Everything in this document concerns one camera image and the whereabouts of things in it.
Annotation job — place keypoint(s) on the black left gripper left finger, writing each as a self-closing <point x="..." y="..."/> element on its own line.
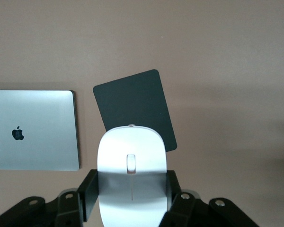
<point x="90" y="194"/>

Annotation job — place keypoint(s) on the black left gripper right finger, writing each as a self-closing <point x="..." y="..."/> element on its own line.
<point x="174" y="189"/>

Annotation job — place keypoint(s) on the white computer mouse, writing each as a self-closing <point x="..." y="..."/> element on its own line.
<point x="116" y="151"/>

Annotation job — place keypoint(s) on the black mouse pad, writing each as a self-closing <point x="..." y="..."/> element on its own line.
<point x="132" y="101"/>

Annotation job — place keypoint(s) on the silver closed laptop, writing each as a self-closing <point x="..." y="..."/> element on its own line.
<point x="42" y="111"/>

